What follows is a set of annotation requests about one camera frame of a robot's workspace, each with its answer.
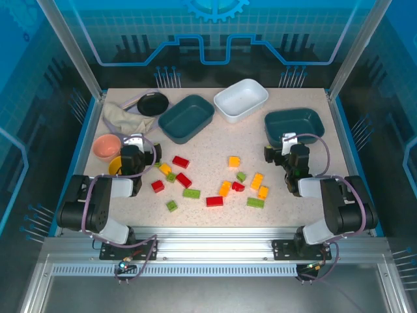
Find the yellow long lego brick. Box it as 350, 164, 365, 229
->
250, 172, 265, 191

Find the teal plastic container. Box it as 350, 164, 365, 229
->
158, 94, 216, 145
263, 108, 326, 148

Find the orange long lego brick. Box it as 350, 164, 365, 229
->
218, 180, 233, 198

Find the white plastic container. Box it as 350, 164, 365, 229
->
213, 78, 270, 124

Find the yellow bowl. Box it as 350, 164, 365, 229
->
108, 155, 124, 177

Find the pink bowl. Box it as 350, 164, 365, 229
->
92, 134, 122, 163

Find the beige crumpled cloth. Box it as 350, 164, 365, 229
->
103, 102, 156, 134

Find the black round pan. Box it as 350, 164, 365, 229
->
136, 92, 170, 117

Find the lavender plastic tray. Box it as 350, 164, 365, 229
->
103, 88, 175, 136

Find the small circuit board with LED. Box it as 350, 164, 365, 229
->
298, 260, 326, 276
116, 259, 137, 275

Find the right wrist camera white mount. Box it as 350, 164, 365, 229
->
281, 132, 298, 156

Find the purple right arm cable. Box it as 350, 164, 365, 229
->
295, 133, 371, 284

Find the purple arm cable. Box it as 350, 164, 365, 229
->
295, 133, 371, 284
79, 135, 163, 285

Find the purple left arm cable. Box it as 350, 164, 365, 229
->
79, 135, 163, 285

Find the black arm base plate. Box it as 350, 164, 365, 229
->
272, 239, 332, 261
99, 239, 159, 261

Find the aluminium mounting rail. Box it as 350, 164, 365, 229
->
42, 226, 392, 265

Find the aluminium frame post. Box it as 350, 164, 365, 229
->
35, 0, 108, 100
327, 0, 397, 102

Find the slotted aluminium cable duct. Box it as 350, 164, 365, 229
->
51, 263, 299, 278

